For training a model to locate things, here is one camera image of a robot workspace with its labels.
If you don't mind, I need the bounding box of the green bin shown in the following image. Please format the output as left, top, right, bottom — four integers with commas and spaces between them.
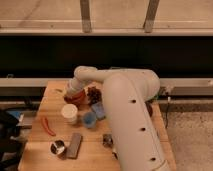
152, 89, 160, 100

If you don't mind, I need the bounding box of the blue cup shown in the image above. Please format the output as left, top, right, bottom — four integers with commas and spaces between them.
82, 112, 97, 129

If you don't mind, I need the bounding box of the silver metal cup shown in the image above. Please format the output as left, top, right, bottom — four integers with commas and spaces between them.
50, 140, 66, 156

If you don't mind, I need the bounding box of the grey sharpening stone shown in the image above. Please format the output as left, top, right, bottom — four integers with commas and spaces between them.
66, 133, 82, 159

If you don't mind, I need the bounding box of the purple bowl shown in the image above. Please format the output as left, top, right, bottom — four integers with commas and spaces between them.
146, 102, 153, 117

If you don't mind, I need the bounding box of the red bowl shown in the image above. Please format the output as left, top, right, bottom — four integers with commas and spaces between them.
64, 90, 86, 106

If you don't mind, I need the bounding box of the blue sponge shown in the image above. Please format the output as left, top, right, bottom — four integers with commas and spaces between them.
91, 102, 105, 120

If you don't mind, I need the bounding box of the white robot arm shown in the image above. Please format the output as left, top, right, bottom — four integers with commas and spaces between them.
66, 66, 171, 171

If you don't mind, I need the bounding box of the red chili pepper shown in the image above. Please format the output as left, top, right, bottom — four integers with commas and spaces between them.
41, 117, 56, 136

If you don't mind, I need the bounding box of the white cup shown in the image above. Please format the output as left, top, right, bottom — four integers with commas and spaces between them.
61, 104, 78, 124

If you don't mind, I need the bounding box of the purple grapes bunch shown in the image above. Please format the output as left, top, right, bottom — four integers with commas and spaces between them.
87, 87, 101, 105

